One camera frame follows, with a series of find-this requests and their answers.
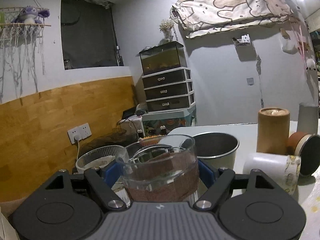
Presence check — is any grey metal cup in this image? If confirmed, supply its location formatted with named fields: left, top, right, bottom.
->
left=193, top=132, right=240, bottom=170

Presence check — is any white cylindrical cup lying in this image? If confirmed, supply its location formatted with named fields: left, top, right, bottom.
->
left=243, top=152, right=301, bottom=195

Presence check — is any brown cardboard tube cup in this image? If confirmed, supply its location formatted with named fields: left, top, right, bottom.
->
left=256, top=107, right=290, bottom=155

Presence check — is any orange cup with black inside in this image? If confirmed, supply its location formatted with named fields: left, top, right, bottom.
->
left=286, top=132, right=319, bottom=177

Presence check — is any grey cylindrical cup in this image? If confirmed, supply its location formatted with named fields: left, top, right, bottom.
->
left=297, top=103, right=318, bottom=134

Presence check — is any white fan basket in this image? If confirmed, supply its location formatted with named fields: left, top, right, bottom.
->
left=75, top=145, right=125, bottom=174

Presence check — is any white plastic drawer unit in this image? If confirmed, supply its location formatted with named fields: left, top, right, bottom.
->
left=142, top=67, right=195, bottom=112

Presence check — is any glass fish tank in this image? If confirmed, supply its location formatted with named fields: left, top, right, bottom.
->
left=139, top=41, right=187, bottom=75

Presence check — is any dark window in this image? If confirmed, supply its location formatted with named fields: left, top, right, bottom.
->
left=60, top=0, right=124, bottom=70

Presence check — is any dried flower vase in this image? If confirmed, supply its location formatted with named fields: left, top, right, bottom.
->
left=159, top=19, right=175, bottom=42

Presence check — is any purple plush toy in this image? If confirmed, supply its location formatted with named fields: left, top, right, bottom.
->
left=11, top=5, right=50, bottom=24

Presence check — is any white wall power socket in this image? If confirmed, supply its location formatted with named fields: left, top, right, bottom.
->
left=67, top=123, right=92, bottom=145

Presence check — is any patterned fabric wall hanging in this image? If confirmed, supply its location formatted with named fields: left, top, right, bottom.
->
left=170, top=0, right=300, bottom=38

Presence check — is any macrame wall shelf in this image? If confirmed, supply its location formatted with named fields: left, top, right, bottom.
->
left=1, top=7, right=50, bottom=103

